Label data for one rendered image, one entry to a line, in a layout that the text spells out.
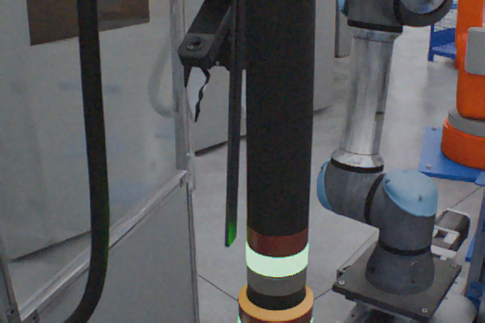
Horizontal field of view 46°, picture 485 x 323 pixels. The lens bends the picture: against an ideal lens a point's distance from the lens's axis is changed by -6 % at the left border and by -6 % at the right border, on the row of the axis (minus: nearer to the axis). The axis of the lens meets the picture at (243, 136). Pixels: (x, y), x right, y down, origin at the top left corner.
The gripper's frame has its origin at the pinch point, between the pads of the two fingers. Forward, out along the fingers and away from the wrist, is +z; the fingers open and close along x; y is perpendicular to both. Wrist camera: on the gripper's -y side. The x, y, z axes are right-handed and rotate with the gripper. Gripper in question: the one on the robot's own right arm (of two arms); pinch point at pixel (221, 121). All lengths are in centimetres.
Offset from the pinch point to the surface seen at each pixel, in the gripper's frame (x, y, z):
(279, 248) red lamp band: -26, -52, -14
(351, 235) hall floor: 17, 222, 148
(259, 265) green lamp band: -25, -52, -13
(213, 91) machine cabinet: 140, 309, 100
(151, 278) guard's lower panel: 46, 50, 72
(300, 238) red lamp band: -26, -51, -14
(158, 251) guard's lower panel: 46, 55, 66
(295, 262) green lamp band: -26, -51, -13
